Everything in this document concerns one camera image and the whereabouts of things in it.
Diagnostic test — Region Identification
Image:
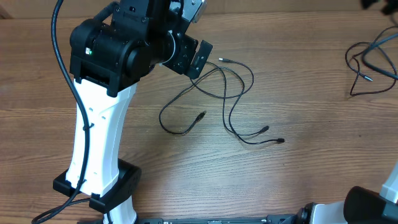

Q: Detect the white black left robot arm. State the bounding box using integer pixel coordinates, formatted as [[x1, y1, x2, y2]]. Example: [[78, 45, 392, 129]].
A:
[[53, 0, 212, 223]]

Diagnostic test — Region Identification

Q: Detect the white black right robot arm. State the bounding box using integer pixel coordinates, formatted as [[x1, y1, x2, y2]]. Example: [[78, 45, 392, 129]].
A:
[[261, 1, 397, 224]]

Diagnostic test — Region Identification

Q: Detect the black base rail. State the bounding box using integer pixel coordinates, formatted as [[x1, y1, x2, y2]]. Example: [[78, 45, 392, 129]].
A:
[[134, 214, 297, 224]]

